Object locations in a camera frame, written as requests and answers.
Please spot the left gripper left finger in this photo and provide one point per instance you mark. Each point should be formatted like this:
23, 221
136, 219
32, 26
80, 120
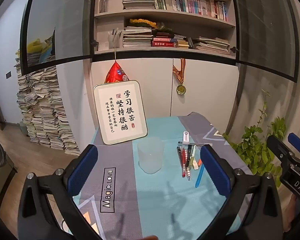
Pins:
36, 219

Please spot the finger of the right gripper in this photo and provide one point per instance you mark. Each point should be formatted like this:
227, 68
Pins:
290, 164
294, 140

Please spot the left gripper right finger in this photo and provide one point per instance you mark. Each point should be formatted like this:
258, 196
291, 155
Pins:
252, 207

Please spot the blue pen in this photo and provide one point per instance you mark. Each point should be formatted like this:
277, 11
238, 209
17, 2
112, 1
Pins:
200, 174

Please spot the green white pen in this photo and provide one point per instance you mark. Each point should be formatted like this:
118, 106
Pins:
193, 150

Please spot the red gel pen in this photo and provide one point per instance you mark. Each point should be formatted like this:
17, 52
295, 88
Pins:
183, 162

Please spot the black marker pen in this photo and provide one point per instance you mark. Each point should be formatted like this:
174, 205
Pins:
188, 156

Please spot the metal ruler clip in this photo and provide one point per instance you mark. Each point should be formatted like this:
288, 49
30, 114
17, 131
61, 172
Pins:
179, 155

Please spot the clear gel pen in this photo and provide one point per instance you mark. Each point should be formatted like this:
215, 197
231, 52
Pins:
193, 143

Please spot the frosted plastic cup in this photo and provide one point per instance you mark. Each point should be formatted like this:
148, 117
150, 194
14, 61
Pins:
151, 152

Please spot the pink checkered strawberry pen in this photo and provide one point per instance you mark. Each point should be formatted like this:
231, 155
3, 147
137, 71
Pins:
188, 173

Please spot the person's right hand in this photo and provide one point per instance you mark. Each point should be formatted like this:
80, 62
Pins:
291, 214

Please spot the green potted plant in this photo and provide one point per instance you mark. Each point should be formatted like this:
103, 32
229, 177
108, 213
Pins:
253, 149

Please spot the white eraser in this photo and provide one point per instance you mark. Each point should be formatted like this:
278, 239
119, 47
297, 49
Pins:
195, 165

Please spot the patterned blue grey tablecloth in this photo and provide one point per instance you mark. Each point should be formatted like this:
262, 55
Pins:
120, 201

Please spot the tall stack of books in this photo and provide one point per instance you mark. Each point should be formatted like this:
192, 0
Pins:
40, 102

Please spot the gold medal with ribbon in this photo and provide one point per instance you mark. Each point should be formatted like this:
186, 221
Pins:
180, 74

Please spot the framed calligraphy sign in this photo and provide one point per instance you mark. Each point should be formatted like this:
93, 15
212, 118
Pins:
120, 112

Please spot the red hanging ornament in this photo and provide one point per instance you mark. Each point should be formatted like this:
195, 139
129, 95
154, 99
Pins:
116, 74

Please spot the bookshelf with books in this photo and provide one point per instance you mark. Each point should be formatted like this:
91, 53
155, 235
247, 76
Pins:
165, 28

